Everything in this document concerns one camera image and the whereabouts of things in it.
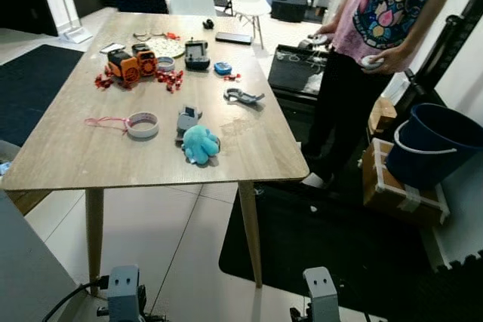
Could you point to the white handheld controller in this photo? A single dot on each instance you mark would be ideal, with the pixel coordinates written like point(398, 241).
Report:
point(370, 63)
point(306, 45)

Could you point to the person's right forearm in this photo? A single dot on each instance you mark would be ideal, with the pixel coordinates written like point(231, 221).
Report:
point(343, 20)

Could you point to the person's left forearm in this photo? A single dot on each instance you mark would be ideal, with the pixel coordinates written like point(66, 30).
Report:
point(430, 20)

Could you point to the person's left hand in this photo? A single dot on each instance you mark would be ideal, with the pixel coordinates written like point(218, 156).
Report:
point(394, 58)

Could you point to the person's right hand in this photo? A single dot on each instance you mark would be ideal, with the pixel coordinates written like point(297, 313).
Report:
point(322, 39)

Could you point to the black floor mat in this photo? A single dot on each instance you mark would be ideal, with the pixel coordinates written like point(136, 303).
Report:
point(339, 262)
point(30, 88)

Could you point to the taped cardboard box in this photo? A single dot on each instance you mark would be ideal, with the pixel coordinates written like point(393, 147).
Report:
point(392, 197)

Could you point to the open cardboard box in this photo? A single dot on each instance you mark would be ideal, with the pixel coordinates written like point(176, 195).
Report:
point(26, 201)

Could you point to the wooden table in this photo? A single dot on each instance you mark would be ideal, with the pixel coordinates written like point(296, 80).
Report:
point(75, 156)

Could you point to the teal plush octopus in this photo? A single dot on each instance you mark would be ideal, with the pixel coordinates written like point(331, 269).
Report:
point(200, 145)

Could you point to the white tape roll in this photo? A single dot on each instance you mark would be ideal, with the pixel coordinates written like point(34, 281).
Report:
point(142, 133)

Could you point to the small grey gadget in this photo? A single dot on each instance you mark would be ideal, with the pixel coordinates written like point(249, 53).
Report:
point(187, 121)

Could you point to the dark blue bucket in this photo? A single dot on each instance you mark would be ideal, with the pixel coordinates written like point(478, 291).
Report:
point(430, 164)

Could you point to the red clips pile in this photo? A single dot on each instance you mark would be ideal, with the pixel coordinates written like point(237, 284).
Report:
point(104, 81)
point(170, 79)

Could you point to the grey carabiner tool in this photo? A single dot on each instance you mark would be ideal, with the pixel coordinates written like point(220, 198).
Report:
point(243, 96)

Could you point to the orange black gadget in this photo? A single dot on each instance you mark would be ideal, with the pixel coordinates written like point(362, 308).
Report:
point(145, 60)
point(124, 68)

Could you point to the small grey tape roll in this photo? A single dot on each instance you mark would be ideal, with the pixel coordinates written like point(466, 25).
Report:
point(165, 67)

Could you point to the single red clip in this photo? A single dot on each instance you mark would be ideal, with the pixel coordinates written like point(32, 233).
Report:
point(232, 77)

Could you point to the black open case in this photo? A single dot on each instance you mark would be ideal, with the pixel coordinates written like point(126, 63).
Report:
point(294, 73)

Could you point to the small blue gadget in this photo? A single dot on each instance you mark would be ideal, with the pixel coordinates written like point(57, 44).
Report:
point(223, 68)

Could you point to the black handheld remote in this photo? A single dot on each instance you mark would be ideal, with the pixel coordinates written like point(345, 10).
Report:
point(197, 56)

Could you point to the white patterned plate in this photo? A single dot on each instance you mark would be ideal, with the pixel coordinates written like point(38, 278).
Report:
point(170, 48)

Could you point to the white smartphone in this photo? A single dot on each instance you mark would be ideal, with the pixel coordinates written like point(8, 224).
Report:
point(112, 47)

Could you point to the eyeglasses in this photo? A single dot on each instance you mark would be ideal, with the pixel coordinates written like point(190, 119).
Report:
point(143, 36)

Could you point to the small red tool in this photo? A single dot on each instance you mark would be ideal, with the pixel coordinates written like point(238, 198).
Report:
point(172, 35)

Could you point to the white pole stand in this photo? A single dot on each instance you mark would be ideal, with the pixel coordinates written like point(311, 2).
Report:
point(75, 34)

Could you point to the black smartphone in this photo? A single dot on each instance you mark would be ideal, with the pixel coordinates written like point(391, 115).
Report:
point(234, 38)

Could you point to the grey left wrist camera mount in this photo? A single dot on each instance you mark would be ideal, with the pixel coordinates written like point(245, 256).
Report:
point(123, 292)

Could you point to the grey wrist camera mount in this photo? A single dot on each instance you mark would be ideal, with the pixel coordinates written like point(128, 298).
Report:
point(123, 292)
point(322, 292)

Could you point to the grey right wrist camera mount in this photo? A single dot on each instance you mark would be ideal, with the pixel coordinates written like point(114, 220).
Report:
point(322, 292)

